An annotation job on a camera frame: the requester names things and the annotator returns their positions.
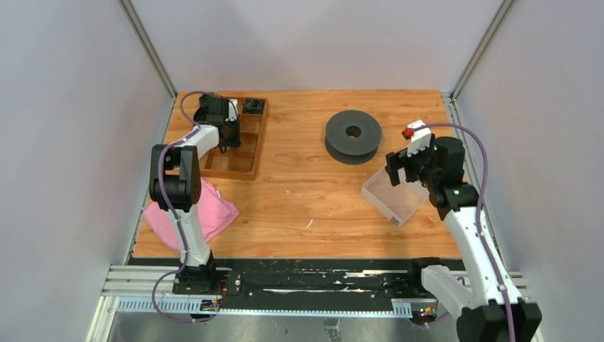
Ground wooden compartment tray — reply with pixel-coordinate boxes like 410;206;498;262
200;96;269;180

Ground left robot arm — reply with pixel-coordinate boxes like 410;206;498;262
149;91;241;294

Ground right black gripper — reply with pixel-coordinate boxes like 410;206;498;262
385;138;439;186

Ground black cable spool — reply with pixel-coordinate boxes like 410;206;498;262
324;110;382;165

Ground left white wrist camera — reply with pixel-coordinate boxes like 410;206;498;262
227;98;239;122

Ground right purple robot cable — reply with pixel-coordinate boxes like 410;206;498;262
422;123;518;342

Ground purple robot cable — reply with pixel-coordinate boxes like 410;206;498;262
150;90;239;325
422;123;518;342

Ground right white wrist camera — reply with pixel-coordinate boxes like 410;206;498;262
402;120;432;157

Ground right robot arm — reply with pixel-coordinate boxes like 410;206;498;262
385;135;542;341

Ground pink cloth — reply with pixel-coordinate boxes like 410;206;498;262
143;178;239;252

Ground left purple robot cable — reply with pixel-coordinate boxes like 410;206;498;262
150;90;239;325

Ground clear plastic box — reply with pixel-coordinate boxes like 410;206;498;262
360;165;429;227

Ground slotted aluminium cable duct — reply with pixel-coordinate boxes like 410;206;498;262
115;297;414;318

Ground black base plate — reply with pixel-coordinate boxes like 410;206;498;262
128;256;466;314

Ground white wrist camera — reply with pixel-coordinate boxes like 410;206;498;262
227;98;239;122
402;120;432;157

